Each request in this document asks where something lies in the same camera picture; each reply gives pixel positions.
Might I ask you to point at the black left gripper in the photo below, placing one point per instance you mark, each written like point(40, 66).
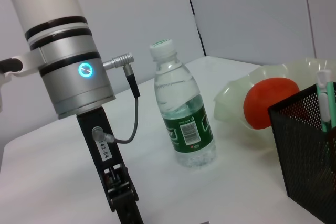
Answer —
point(99, 134)

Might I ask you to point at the clear green-label water bottle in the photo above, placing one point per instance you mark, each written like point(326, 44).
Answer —
point(183, 103)

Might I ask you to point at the soft red-orange toy orange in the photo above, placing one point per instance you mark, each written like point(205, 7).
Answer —
point(262, 103)

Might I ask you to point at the mint green utility knife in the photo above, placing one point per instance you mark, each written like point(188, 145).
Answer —
point(324, 98)

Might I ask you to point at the black mesh pen holder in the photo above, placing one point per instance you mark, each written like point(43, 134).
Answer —
point(302, 155)

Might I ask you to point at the pale green wavy glass plate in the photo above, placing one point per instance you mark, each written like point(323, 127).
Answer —
point(275, 70)

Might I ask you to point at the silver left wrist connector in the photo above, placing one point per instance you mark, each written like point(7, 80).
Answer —
point(118, 60)

